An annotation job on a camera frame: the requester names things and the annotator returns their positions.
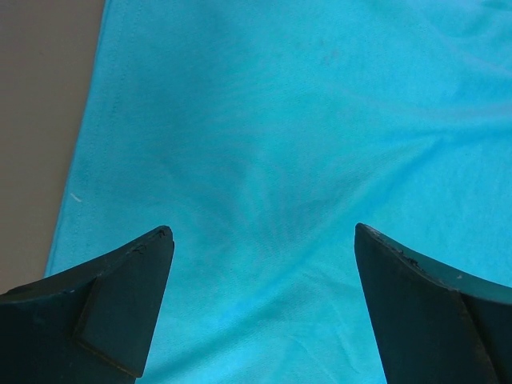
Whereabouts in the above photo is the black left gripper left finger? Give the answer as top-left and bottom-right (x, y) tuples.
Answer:
(1, 226), (174, 378)

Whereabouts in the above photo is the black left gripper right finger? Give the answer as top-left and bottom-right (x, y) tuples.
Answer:
(354, 223), (511, 384)

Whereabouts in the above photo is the turquoise t shirt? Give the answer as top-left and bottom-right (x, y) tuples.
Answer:
(46, 1), (511, 383)

